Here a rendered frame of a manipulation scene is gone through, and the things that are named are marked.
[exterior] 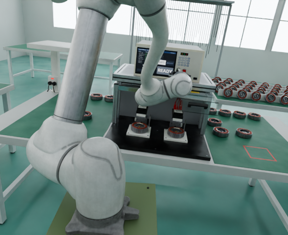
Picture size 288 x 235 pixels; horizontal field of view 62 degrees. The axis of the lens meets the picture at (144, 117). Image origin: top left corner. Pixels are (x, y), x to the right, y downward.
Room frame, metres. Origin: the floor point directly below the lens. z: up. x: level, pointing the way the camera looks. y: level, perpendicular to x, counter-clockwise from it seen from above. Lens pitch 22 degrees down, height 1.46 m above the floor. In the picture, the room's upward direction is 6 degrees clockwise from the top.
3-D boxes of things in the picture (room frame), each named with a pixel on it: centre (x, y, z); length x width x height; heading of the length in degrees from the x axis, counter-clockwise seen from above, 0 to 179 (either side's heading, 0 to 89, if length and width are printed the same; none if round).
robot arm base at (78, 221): (0.62, 0.09, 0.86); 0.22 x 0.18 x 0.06; 89
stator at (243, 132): (1.61, -0.74, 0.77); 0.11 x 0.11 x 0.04
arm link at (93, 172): (0.63, 0.13, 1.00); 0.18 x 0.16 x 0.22; 59
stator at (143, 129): (1.44, 0.02, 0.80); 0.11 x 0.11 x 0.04
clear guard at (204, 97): (1.43, -0.30, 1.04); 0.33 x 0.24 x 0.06; 177
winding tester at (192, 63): (1.75, -0.13, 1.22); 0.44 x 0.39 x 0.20; 87
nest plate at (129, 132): (1.44, 0.02, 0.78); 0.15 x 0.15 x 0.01; 87
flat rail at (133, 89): (1.53, -0.10, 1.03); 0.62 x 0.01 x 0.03; 87
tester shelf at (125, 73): (1.75, -0.12, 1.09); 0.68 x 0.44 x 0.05; 87
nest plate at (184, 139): (1.43, -0.22, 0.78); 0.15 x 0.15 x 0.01; 87
